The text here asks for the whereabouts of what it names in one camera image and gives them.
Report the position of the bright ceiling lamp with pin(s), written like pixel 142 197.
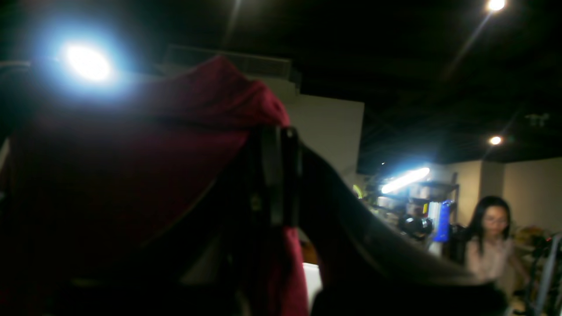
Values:
pixel 86 62

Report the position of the person in pink top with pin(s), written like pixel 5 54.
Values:
pixel 489 247

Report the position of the blue bottle on shelf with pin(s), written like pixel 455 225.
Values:
pixel 441 212

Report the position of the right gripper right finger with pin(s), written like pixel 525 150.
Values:
pixel 367 268

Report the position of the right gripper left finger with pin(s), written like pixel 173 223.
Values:
pixel 207 263

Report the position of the dark red t-shirt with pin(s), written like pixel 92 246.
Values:
pixel 91 177

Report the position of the fluorescent tube light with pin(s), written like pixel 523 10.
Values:
pixel 405 180

